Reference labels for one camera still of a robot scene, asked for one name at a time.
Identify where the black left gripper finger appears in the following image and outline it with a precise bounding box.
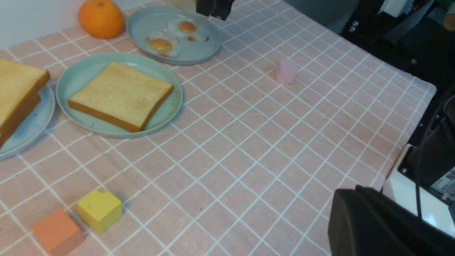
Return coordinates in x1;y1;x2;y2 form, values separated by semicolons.
328;185;455;256

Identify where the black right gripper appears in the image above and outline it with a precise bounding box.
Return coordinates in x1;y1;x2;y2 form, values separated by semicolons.
196;0;234;21

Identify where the bread slice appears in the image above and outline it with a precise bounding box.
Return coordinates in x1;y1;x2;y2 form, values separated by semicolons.
0;59;51;132
0;94;41;148
68;62;173;133

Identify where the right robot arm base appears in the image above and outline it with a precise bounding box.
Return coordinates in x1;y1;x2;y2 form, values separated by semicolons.
381;83;455;237

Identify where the fried egg right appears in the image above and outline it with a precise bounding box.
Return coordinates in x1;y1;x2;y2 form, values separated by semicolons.
167;17;210;42

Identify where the fried egg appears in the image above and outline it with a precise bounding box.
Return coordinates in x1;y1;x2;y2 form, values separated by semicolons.
167;17;210;42
146;29;181;58

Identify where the grey egg plate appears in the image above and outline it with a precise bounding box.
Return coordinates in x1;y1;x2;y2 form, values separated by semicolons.
125;5;221;65

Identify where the fried egg front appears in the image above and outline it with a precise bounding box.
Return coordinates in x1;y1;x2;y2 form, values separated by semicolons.
146;29;181;58

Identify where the pink foam cube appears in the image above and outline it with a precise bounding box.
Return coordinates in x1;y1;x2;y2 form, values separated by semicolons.
275;59;298;84

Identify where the orange fruit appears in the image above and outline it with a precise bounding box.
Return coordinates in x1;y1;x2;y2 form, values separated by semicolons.
78;0;124;39

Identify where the teal middle plate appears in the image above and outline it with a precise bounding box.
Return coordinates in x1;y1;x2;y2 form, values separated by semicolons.
55;53;183;138

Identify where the pale blue bread plate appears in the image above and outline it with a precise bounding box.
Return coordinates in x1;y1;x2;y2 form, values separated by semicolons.
0;85;56;161

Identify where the yellow foam cube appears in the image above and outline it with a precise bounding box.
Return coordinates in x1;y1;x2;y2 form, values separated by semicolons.
76;190;123;234

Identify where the orange foam cube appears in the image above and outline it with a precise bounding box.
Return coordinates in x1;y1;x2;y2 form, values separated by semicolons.
32;209;84;256

